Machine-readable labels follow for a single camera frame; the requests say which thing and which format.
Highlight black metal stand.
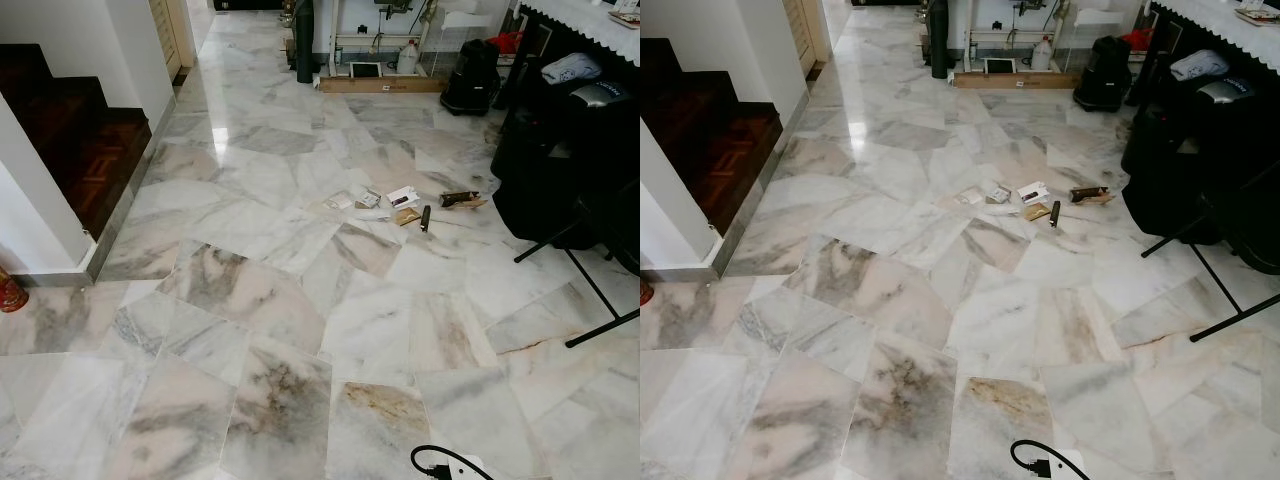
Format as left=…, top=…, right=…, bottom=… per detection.
left=1141, top=160, right=1280, bottom=344
left=514, top=185, right=641, bottom=349

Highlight dark wooden staircase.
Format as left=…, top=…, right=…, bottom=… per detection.
left=0, top=43, right=153, bottom=241
left=640, top=38, right=784, bottom=237

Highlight grey cap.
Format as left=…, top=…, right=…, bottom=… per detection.
left=1197, top=78, right=1256, bottom=107
left=568, top=82, right=628, bottom=111

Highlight grey white cloth bag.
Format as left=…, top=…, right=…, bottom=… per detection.
left=1170, top=49, right=1232, bottom=82
left=541, top=52, right=604, bottom=84

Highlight black table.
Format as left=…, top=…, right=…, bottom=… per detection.
left=497, top=5, right=641, bottom=111
left=1130, top=5, right=1280, bottom=106

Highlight white lace tablecloth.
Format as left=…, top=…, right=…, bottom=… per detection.
left=1150, top=0, right=1280, bottom=63
left=519, top=0, right=641, bottom=67

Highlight black vacuum cleaner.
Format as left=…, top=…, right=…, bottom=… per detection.
left=439, top=37, right=504, bottom=117
left=1073, top=35, right=1135, bottom=113

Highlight long cardboard box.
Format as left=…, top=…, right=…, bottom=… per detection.
left=952, top=70, right=1081, bottom=91
left=319, top=74, right=447, bottom=95

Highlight white metal rack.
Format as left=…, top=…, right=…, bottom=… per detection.
left=328, top=0, right=446, bottom=77
left=962, top=0, right=1079, bottom=73

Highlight dark green cylinder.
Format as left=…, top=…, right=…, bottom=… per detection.
left=292, top=0, right=317, bottom=85
left=926, top=0, right=951, bottom=81

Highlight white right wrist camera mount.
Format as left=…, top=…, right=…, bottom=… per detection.
left=432, top=455, right=498, bottom=480
left=1035, top=452, right=1093, bottom=480

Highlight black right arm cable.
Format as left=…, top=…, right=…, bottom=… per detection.
left=1009, top=439, right=1066, bottom=479
left=410, top=444, right=469, bottom=479

